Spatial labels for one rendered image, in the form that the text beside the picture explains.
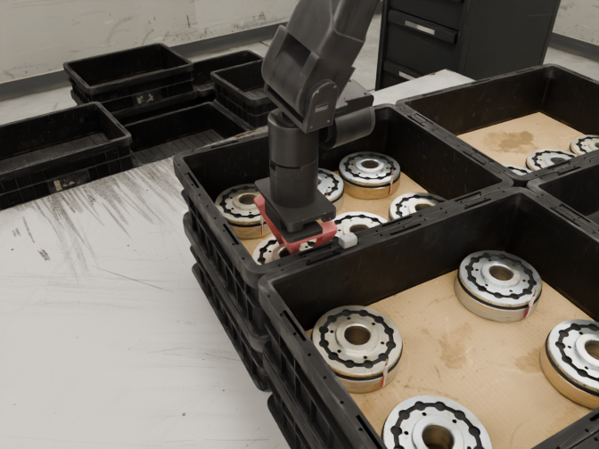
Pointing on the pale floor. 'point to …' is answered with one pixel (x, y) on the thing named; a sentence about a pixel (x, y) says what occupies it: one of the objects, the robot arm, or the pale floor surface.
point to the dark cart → (462, 37)
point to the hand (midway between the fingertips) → (294, 252)
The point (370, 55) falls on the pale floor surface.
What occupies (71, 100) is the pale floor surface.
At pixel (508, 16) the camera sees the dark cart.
